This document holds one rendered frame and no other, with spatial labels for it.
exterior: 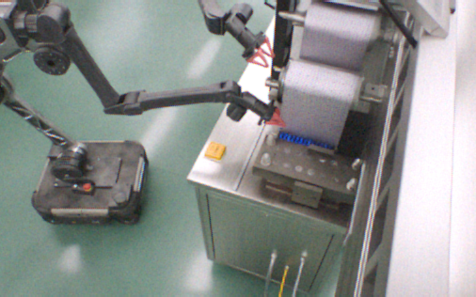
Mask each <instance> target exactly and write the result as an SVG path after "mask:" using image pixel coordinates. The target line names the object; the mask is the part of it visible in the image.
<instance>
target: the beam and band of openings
mask: <svg viewBox="0 0 476 297"><path fill-rule="evenodd" d="M449 9H450V10H451V17H450V32H449V36H448V37H446V38H441V37H437V36H432V35H430V33H428V32H427V30H425V29H424V28H423V26H422V25H421V24H420V23H419V22H417V21H416V20H415V18H414V17H413V16H412V15H411V14H410V13H408V12H407V16H406V21H405V26H406V27H407V29H408V30H409V32H410V33H411V34H412V36H413V37H414V38H415V39H416V42H417V44H416V48H415V50H414V49H413V48H412V46H410V44H409V43H408V42H407V39H406V38H405V37H404V35H403V39H402V45H401V49H400V59H399V63H398V69H397V73H396V78H395V83H394V88H393V92H392V102H391V107H390V112H389V121H388V126H387V129H386V135H385V145H384V149H383V155H382V159H381V164H380V169H379V173H378V179H377V183H376V193H375V198H374V203H373V211H372V216H371V222H370V225H369V231H368V240H367V245H366V250H365V255H364V259H363V265H362V269H361V274H360V279H359V283H358V294H357V297H448V290H449V265H450V240H451V216H452V167H453V142H454V118H455V92H456V43H457V18H458V0H449Z"/></svg>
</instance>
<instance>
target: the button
mask: <svg viewBox="0 0 476 297"><path fill-rule="evenodd" d="M225 149H226V146H224V145H221V144H218V143H215V142H213V141H211V142H210V144H209V146H208V147H207V148H206V151H205V156H206V157H209V158H212V159H215V160H218V161H220V160H221V158H222V156H223V153H224V151H225Z"/></svg>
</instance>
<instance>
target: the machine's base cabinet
mask: <svg viewBox="0 0 476 297"><path fill-rule="evenodd" d="M195 189H196V194H197V203H198V213H199V218H200V223H201V228H202V233H203V239H204V243H205V248H206V258H207V259H209V260H212V261H214V262H217V263H220V264H222V265H224V266H227V267H231V268H233V269H236V270H239V271H240V272H243V273H246V274H250V275H255V276H258V277H259V278H261V279H264V280H266V276H267V273H268V269H269V266H270V262H271V255H272V254H275V255H277V256H278V257H277V258H275V264H274V267H273V271H272V274H271V278H270V282H272V283H274V284H279V285H281V284H282V281H283V275H284V272H285V269H284V267H285V266H288V267H290V268H289V270H287V273H286V275H285V279H284V283H283V287H285V288H288V289H291V290H294V285H295V282H296V278H297V276H298V273H299V269H300V263H301V262H300V259H301V258H304V259H305V260H306V262H305V263H303V267H302V269H301V273H300V279H299V282H298V285H297V289H296V291H300V292H302V293H304V294H307V295H308V296H311V297H317V296H318V294H319V292H320V291H321V289H322V287H323V285H324V283H325V280H326V278H327V276H328V275H329V273H330V271H331V269H332V268H333V266H334V263H335V261H336V259H337V257H338V256H339V254H340V252H341V250H342V247H343V241H344V237H345V233H342V232H338V231H335V230H333V229H329V228H326V227H322V226H319V225H317V224H312V223H309V222H306V221H303V220H300V219H298V218H295V217H292V216H290V215H284V214H282V213H279V212H276V211H271V210H268V209H266V208H264V207H258V206H256V205H253V204H249V203H247V202H245V201H242V200H240V199H237V198H231V197H228V196H225V195H221V194H219V193H216V192H214V191H210V190H205V189H202V188H199V187H197V186H195Z"/></svg>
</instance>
